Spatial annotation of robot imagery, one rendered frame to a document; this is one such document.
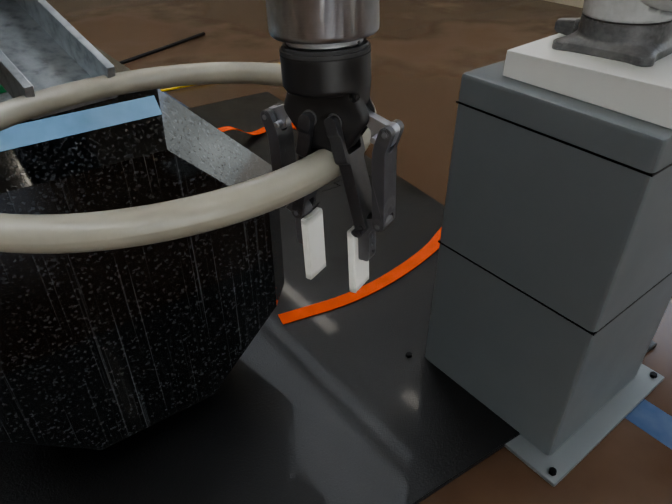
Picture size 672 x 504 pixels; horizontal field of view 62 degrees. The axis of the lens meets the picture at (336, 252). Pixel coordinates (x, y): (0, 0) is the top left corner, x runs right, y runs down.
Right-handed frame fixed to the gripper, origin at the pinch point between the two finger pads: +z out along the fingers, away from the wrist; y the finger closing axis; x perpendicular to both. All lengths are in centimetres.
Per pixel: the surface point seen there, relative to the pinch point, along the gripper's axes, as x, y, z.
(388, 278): -95, 41, 74
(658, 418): -82, -41, 83
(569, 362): -55, -20, 52
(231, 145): -41, 50, 11
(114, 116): -21, 56, 0
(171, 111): -30, 53, 1
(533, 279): -59, -9, 37
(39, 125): -10, 62, -1
